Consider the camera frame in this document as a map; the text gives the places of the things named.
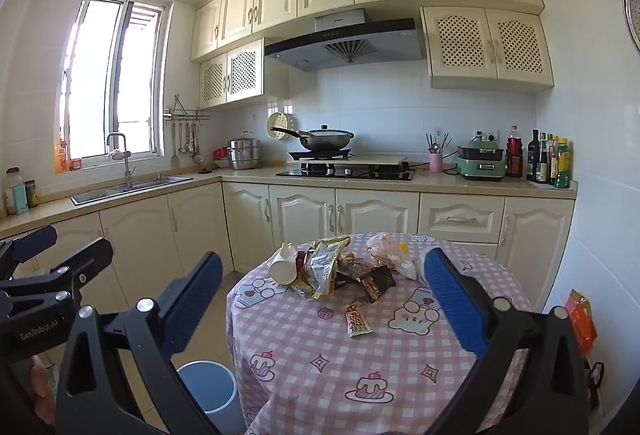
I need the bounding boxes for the black range hood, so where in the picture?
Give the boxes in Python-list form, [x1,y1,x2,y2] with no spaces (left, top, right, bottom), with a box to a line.
[264,9,427,72]

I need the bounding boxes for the teal carton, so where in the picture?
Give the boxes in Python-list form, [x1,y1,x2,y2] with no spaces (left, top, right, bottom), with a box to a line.
[12,185,30,216]

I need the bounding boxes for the steel sink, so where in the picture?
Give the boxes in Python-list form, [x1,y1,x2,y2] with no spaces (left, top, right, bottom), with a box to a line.
[70,174,194,207]

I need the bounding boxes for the blue plastic waste bin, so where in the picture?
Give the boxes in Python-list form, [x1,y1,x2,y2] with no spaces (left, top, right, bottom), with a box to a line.
[176,360,238,416]

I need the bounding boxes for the wall utensil rack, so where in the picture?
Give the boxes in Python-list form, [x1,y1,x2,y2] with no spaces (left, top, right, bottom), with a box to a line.
[165,94,211,122]

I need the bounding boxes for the red striped snack packet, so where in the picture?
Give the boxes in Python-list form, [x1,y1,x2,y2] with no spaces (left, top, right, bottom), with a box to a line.
[344,304,374,338]

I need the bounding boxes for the clear plastic snack bag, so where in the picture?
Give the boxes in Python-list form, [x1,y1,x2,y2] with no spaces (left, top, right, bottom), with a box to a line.
[291,236,352,301]

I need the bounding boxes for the orange plastic bag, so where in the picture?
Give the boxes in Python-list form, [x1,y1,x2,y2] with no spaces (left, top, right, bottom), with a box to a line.
[567,289,599,357]

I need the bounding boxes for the kitchen window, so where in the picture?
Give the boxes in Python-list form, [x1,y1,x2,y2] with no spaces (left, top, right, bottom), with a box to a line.
[62,0,168,162]

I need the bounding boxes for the white paper cup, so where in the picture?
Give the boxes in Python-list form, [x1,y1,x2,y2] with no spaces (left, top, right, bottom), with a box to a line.
[268,242,301,287]

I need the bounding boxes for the black glass gas hob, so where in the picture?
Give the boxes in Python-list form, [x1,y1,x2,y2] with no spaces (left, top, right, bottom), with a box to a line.
[275,168,416,182]

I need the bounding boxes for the person's left hand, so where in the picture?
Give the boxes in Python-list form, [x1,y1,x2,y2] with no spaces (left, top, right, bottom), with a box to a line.
[29,355,57,421]

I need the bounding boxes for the small seasoning bottle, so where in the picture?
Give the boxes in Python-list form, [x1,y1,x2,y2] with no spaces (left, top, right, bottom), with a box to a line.
[547,134,559,186]

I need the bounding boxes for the green multi-cooker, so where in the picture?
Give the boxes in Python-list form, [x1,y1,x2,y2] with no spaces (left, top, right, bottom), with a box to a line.
[456,138,506,182]

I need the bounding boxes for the pink checked tablecloth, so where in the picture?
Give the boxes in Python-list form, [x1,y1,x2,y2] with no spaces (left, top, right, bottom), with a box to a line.
[226,232,533,435]

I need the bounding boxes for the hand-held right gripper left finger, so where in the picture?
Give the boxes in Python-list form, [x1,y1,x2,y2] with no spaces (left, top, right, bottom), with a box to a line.
[54,251,246,435]

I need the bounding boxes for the cream lattice door cabinet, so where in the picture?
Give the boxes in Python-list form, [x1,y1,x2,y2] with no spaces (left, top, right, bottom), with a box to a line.
[199,38,265,110]
[420,6,553,95]

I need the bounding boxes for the dark glass sauce bottle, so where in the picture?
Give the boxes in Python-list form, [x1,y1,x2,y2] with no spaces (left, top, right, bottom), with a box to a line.
[538,132,550,183]
[526,130,541,181]

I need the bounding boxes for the dark brown snack wrapper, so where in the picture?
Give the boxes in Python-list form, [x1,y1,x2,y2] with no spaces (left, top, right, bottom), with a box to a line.
[360,265,397,304]

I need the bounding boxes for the steel perforated plate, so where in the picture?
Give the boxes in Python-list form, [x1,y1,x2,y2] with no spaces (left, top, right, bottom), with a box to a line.
[622,0,640,54]

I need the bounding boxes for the black wok with lid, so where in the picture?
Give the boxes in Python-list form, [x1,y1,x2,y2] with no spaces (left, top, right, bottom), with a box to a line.
[270,124,355,152]

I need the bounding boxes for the beige kitchen countertop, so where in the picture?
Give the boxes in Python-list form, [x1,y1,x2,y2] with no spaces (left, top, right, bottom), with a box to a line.
[0,165,579,241]

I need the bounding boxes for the cream perforated colander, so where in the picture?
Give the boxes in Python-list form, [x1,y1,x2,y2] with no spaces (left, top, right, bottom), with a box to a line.
[266,111,297,142]

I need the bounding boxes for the green bottle yellow label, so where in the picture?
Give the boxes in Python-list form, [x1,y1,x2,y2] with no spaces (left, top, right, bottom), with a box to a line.
[554,138,572,189]

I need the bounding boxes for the steel steamer pot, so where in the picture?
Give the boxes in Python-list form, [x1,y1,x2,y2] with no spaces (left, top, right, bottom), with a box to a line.
[227,131,262,171]

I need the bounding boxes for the metal faucet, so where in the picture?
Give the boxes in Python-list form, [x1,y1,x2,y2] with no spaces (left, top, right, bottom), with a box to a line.
[106,132,136,189]

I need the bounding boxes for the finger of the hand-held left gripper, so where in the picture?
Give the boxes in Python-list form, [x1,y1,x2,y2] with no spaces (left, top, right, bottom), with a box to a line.
[0,239,115,306]
[0,224,59,283]

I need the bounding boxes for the cream lower kitchen cabinets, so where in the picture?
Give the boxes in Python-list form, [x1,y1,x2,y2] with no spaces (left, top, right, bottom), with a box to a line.
[0,180,576,321]

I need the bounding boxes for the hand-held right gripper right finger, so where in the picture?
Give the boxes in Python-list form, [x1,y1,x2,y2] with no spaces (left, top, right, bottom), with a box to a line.
[422,247,591,435]

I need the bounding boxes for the black snack wrapper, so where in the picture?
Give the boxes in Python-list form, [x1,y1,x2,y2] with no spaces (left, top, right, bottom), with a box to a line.
[332,264,367,292]

